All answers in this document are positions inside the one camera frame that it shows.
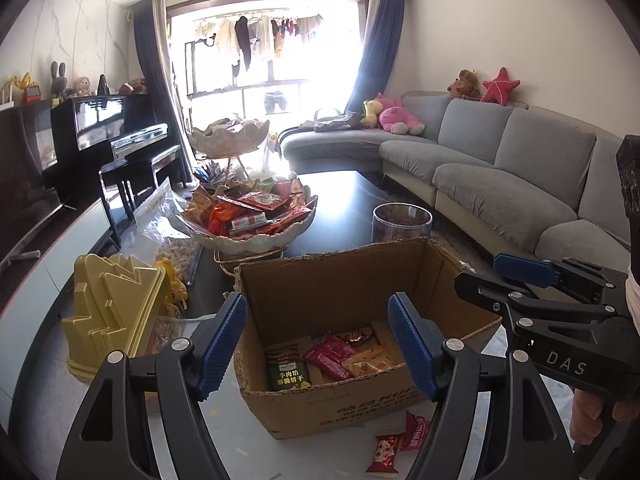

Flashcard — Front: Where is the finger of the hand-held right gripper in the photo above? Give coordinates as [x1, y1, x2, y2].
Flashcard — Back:
[454, 271, 624, 319]
[492, 253, 627, 291]

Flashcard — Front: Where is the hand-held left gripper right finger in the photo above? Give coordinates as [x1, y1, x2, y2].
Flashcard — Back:
[387, 292, 583, 480]

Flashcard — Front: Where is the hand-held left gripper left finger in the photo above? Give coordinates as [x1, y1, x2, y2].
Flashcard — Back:
[55, 291, 248, 480]

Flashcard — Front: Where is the orange snack packet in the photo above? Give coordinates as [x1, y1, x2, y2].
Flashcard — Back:
[345, 346, 402, 379]

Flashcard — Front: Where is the shiny brown candy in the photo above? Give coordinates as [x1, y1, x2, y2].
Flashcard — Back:
[340, 327, 379, 349]

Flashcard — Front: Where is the dark biscuit packet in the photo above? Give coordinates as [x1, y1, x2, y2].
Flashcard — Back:
[265, 344, 313, 393]

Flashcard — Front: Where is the maroon snack packet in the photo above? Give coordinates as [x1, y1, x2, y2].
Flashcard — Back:
[303, 335, 358, 382]

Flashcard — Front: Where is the brown cardboard box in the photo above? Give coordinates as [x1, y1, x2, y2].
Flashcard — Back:
[233, 237, 503, 440]

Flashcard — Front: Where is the person's right hand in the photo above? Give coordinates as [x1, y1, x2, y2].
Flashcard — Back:
[570, 389, 637, 443]

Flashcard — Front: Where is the patterned rug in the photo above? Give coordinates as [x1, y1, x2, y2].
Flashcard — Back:
[430, 207, 498, 273]

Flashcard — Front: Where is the pink snack packet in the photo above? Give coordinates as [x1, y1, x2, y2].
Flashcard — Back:
[400, 410, 431, 453]

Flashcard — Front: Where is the grey sectional sofa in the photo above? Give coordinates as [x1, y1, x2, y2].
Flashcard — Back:
[280, 91, 640, 267]

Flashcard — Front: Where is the red white candy packet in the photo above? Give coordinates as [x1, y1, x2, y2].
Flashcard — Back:
[366, 434, 405, 476]

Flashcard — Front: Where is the clear jar with yellow lid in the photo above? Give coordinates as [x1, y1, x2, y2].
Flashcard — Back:
[61, 252, 188, 386]

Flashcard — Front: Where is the clear cylindrical container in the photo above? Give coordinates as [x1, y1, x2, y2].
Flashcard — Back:
[372, 202, 433, 252]

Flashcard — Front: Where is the clear bag of nuts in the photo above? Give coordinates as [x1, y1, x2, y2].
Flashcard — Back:
[132, 177, 202, 282]

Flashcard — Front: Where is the light blue tablecloth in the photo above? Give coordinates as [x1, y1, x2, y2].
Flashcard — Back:
[140, 310, 576, 480]

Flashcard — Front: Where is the pile of red snack packets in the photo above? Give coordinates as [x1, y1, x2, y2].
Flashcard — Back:
[182, 180, 318, 239]

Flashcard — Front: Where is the red star pillow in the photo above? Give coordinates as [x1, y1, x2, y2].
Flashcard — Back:
[480, 67, 521, 106]

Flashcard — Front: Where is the white television cabinet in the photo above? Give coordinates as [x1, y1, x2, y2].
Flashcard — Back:
[0, 195, 121, 411]

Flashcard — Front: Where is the brown plush toy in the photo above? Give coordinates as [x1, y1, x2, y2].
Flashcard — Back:
[446, 69, 482, 101]

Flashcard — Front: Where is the pink plush toy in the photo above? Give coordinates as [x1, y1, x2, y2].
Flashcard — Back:
[377, 92, 426, 136]

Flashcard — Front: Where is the black piano bench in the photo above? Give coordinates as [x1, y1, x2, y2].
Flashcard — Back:
[99, 145, 183, 251]

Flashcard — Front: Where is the white tiered snack stand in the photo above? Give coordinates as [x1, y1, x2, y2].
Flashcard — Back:
[181, 117, 318, 266]

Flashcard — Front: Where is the black upright piano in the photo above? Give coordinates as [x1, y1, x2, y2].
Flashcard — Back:
[50, 92, 171, 196]

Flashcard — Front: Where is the blue curtain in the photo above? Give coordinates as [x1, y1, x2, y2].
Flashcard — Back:
[345, 0, 407, 116]
[131, 0, 193, 186]

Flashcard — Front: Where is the flat screen television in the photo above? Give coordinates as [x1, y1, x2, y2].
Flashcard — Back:
[0, 100, 63, 267]

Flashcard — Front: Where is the grey rabbit plush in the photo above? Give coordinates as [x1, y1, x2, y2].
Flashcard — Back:
[49, 61, 71, 98]

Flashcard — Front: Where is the row of hanging clothes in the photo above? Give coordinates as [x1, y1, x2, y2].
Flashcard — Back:
[192, 12, 326, 72]

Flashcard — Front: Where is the yellow toy with white basket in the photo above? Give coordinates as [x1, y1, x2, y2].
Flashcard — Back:
[0, 74, 31, 106]

